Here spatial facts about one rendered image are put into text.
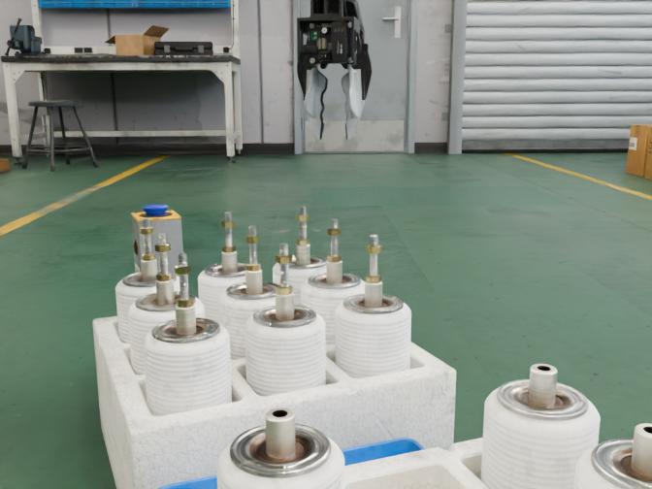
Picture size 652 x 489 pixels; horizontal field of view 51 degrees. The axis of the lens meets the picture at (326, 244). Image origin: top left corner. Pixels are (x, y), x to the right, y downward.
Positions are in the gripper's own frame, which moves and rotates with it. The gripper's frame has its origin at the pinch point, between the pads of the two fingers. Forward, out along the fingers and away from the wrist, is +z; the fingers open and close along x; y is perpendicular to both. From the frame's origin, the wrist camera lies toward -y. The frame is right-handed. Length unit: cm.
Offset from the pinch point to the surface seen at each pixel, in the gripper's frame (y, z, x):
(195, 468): 30.7, 33.7, -9.9
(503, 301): -76, 46, 30
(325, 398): 22.4, 28.6, 2.5
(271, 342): 21.7, 22.6, -3.8
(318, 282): 2.7, 20.9, -1.9
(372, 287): 11.5, 18.6, 6.5
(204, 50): -403, -34, -162
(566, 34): -508, -49, 106
